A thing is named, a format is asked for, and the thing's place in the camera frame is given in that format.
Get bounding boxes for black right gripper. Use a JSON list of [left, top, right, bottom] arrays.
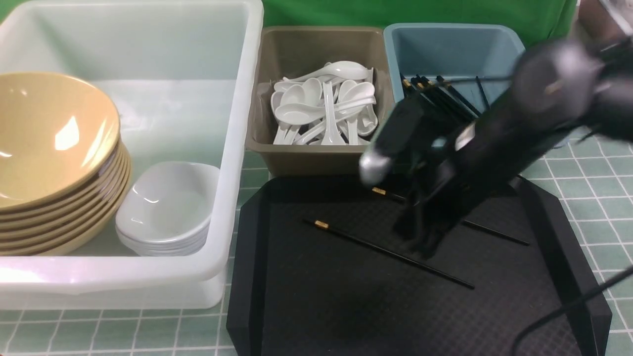
[[359, 94, 500, 258]]

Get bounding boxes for black chopstick gold band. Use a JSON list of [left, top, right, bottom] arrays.
[[371, 186, 531, 246], [302, 218, 475, 290]]

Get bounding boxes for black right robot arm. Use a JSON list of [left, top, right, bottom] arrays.
[[359, 36, 632, 259]]

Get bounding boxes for bundle of black chopsticks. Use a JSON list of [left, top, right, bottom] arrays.
[[400, 74, 482, 123]]

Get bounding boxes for blue plastic chopstick bin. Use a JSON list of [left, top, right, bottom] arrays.
[[384, 23, 525, 111]]

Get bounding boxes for pile of white spoons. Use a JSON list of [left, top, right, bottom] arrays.
[[271, 68, 378, 145]]

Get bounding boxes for black serving tray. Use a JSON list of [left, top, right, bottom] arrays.
[[226, 175, 597, 356]]

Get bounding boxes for green cloth backdrop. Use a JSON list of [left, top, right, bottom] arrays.
[[262, 0, 578, 47]]

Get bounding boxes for pink plastic bin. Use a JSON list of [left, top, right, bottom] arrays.
[[577, 0, 632, 42]]

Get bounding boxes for large white plastic bin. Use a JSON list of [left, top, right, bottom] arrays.
[[1, 0, 263, 310]]

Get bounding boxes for stacked white sauce dishes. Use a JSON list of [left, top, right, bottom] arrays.
[[115, 161, 220, 257]]

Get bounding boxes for black cable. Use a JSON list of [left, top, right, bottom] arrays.
[[509, 267, 633, 356]]

